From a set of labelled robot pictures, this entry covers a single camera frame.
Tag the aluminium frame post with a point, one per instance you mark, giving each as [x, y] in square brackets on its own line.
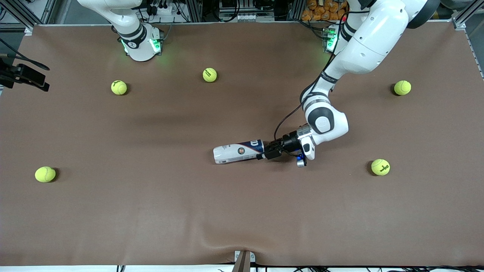
[194, 9]
[298, 7]

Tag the white power strip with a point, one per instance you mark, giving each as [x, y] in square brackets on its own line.
[166, 10]

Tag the yellow-green tennis ball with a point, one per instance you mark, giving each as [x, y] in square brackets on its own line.
[45, 174]
[210, 74]
[380, 167]
[402, 87]
[119, 87]

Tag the aluminium frame corner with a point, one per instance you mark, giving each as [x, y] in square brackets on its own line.
[463, 17]
[29, 30]

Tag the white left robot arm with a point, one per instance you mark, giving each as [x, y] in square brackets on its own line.
[378, 34]

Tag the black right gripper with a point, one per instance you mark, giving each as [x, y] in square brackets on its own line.
[23, 74]

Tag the orange snack packets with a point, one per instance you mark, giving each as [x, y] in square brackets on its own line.
[319, 11]

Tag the white connector strip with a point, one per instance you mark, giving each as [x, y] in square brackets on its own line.
[248, 17]

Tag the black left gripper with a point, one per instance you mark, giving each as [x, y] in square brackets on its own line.
[290, 142]

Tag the metal table edge clamp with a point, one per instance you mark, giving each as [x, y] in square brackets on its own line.
[244, 260]

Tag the white navy tennis ball can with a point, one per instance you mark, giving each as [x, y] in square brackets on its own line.
[234, 152]

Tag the brown table mat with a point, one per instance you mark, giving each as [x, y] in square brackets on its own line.
[227, 207]

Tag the black electronics unit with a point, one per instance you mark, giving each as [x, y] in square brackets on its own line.
[230, 4]

